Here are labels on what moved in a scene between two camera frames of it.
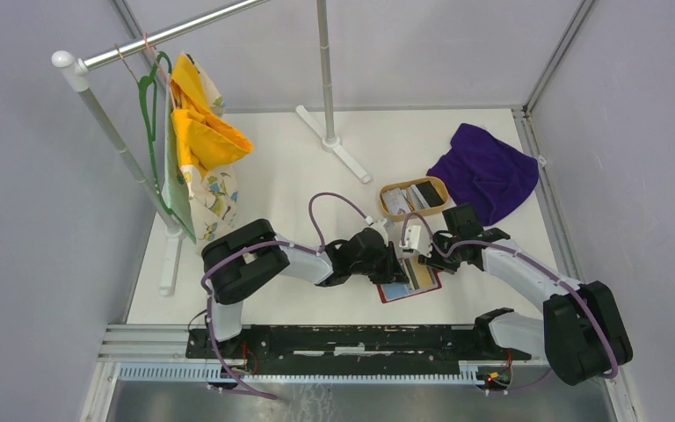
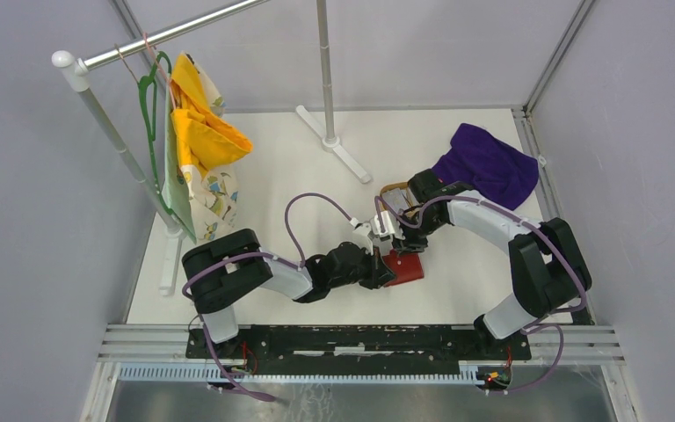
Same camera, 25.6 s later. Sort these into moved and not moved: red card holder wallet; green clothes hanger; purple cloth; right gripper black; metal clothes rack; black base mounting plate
Moved: right gripper black; red card holder wallet
Not moved: purple cloth; green clothes hanger; black base mounting plate; metal clothes rack
